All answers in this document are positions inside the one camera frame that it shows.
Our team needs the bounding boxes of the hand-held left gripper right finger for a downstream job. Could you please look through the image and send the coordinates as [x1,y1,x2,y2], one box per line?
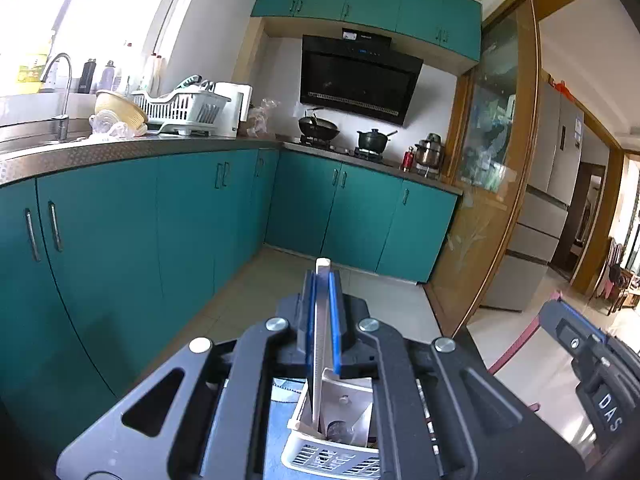
[327,269,586,480]

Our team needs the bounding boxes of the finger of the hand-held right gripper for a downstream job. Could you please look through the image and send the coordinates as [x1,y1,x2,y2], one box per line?
[537,300,608,356]

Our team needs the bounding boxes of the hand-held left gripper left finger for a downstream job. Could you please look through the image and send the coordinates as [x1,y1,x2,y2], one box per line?
[56,270,321,480]

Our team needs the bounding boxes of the white chopstick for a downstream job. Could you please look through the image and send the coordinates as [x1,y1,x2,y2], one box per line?
[311,257,332,433]

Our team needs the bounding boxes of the dark red chopstick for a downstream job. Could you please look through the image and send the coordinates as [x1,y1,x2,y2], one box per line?
[487,290,562,375]

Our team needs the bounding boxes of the white plastic utensil basket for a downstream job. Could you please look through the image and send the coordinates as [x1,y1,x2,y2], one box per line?
[280,367,383,478]

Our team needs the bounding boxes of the wooden chair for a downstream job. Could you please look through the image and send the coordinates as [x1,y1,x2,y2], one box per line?
[595,237,640,316]

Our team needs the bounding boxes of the grey refrigerator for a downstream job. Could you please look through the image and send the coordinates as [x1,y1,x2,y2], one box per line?
[480,80,586,313]

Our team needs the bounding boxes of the gas stove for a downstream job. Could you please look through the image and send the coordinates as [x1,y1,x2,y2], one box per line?
[292,135,396,166]

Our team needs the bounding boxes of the teal lower kitchen cabinets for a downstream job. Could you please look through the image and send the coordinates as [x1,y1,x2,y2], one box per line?
[0,132,463,461]

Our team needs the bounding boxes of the teal kitchen cabinets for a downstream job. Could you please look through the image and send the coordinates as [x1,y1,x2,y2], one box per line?
[0,132,463,461]
[250,0,483,63]

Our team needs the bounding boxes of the wooden framed glass door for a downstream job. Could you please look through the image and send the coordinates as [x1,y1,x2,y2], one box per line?
[430,0,543,336]

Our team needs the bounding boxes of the black cooking pot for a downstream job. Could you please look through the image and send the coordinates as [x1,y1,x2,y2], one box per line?
[356,128,399,153]

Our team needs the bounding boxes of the black wok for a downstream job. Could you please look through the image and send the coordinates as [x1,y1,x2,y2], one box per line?
[298,107,341,143]

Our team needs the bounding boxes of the steel stock pot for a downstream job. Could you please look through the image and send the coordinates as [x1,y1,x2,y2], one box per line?
[415,133,445,171]

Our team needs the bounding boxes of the clear plastic bag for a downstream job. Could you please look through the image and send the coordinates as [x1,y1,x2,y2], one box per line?
[247,99,278,137]

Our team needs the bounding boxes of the white countertop appliance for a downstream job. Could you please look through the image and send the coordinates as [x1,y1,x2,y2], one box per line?
[215,81,253,137]

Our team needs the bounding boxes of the black range hood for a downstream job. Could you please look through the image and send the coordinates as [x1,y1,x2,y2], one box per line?
[299,26,424,127]

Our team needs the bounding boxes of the white dish rack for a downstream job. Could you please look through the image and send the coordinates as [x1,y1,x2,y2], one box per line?
[131,76,232,137]

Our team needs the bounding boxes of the clear plastic containers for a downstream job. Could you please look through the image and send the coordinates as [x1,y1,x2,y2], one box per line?
[89,112,148,140]

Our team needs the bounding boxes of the beige colander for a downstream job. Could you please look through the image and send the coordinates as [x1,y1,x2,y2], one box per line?
[94,89,149,128]

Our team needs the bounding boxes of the white bottle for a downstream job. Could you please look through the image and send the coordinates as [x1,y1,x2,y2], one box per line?
[148,52,166,93]

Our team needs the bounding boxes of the steel kitchen faucet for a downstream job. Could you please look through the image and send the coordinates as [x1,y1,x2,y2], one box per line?
[40,52,74,142]

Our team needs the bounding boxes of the teal upper kitchen cabinets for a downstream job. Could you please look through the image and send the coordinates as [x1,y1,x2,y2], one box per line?
[250,0,483,63]

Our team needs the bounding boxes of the black bottle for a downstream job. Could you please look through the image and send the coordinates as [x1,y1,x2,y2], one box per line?
[78,58,97,94]

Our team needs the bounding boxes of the yellow oil bottle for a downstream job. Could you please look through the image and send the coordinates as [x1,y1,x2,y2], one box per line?
[15,35,56,93]

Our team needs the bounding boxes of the kitchen window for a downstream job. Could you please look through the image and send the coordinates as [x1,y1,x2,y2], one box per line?
[0,0,201,97]

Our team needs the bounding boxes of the metal cabinet handle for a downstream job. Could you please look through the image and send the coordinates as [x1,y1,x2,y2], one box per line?
[47,201,64,252]
[25,208,42,262]

